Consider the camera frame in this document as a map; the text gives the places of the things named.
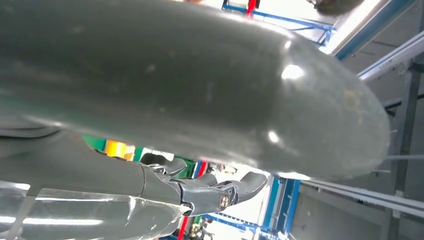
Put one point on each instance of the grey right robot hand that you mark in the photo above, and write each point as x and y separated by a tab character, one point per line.
165	82

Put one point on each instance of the green plastic crate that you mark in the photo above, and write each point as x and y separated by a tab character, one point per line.
188	169

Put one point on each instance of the blue metal rack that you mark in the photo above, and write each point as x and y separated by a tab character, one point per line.
281	205

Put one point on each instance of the grey aluminium frame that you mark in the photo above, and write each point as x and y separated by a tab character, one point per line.
407	132

